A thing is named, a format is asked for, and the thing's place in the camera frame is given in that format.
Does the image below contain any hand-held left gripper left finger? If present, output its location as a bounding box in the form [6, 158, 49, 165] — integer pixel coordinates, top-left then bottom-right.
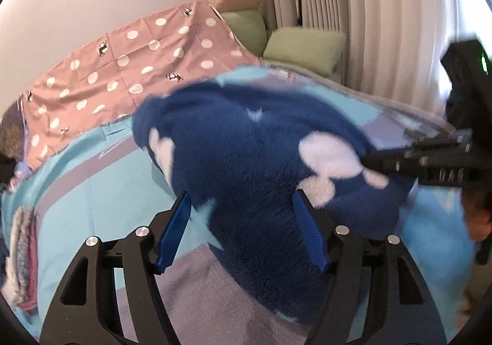
[39, 190, 192, 345]

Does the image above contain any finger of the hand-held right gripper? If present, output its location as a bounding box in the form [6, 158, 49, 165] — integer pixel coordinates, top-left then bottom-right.
[361, 151, 478, 189]
[403, 128, 474, 155]

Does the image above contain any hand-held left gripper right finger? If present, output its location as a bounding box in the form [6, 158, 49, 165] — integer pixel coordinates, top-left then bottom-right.
[291, 188, 449, 345]

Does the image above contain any dark blue fleece garment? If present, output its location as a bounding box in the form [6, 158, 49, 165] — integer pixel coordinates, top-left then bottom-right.
[132, 80, 418, 327]

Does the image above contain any stack of folded clothes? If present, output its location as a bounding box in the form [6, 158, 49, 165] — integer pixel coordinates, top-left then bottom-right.
[6, 206, 40, 313]

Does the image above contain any person's right hand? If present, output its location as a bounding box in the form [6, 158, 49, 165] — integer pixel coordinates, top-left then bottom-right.
[460, 188, 492, 243]

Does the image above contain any light blue blanket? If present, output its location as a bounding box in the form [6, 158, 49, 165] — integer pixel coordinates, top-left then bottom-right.
[0, 64, 479, 345]

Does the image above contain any white curtain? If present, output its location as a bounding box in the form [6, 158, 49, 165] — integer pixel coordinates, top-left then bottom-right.
[240, 0, 492, 126]

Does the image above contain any large green pillow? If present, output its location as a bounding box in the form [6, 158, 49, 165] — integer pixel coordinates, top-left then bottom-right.
[263, 27, 347, 77]

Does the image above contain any pink polka dot sheet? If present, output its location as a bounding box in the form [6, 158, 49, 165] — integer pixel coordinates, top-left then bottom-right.
[21, 0, 263, 171]

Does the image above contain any dark purple patterned blanket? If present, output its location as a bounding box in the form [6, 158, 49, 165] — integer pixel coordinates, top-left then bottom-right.
[0, 104, 28, 159]

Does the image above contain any small green pillow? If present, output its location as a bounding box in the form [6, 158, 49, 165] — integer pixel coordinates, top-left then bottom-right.
[221, 10, 268, 57]

